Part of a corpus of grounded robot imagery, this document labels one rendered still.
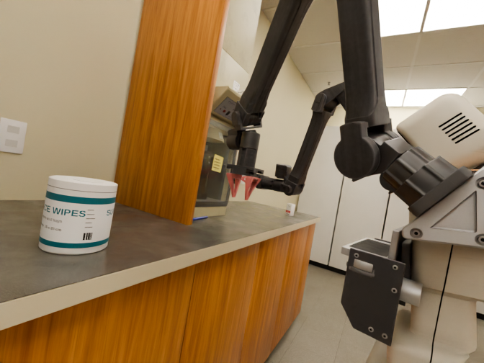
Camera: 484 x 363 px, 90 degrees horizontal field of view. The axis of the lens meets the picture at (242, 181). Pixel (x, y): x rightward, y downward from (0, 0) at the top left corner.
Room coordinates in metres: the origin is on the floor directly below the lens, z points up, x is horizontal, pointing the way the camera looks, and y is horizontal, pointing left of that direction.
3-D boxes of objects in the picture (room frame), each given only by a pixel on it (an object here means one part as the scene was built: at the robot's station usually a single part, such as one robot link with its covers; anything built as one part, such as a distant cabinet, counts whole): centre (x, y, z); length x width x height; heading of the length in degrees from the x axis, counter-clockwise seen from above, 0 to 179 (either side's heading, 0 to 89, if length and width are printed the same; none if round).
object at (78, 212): (0.54, 0.35, 1.02); 0.13 x 0.13 x 0.15
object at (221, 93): (1.15, 0.09, 1.46); 0.32 x 0.12 x 0.10; 150
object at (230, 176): (0.75, 0.01, 1.14); 0.07 x 0.07 x 0.09; 61
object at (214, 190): (1.17, 0.13, 1.19); 0.30 x 0.01 x 0.40; 150
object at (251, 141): (0.75, 0.00, 1.27); 0.07 x 0.06 x 0.07; 35
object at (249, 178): (0.74, -0.01, 1.14); 0.07 x 0.07 x 0.09; 61
